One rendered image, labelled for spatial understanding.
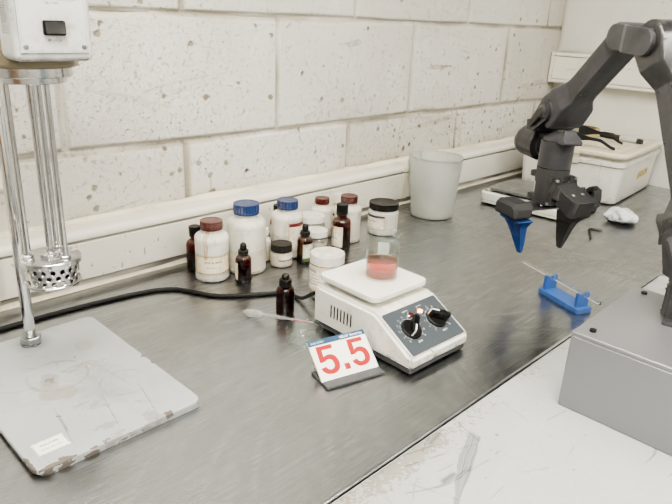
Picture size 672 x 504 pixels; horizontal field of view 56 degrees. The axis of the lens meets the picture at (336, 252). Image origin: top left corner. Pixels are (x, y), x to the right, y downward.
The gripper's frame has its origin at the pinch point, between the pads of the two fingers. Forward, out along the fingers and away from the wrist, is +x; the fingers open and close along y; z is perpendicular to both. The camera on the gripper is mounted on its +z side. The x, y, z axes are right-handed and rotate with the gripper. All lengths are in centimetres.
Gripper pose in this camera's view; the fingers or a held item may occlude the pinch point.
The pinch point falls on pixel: (542, 232)
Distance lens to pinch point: 120.6
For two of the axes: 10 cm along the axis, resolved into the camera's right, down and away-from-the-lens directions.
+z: 3.8, 3.5, -8.5
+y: 9.2, -1.0, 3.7
